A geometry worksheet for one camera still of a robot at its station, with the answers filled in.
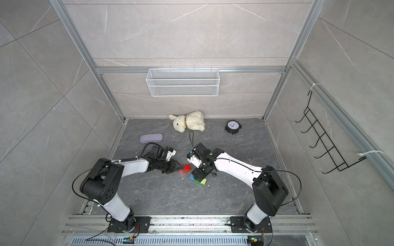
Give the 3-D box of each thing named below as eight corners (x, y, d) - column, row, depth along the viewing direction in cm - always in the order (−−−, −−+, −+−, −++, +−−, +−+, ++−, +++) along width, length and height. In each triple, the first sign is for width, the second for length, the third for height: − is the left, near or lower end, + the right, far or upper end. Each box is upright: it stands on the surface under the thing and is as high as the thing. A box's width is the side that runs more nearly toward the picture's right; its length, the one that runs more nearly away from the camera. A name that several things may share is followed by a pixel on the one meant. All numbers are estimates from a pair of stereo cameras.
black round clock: (222, 128, 115) (223, 126, 113) (231, 120, 121) (231, 117, 119) (233, 135, 111) (234, 133, 109) (242, 126, 117) (243, 124, 115)
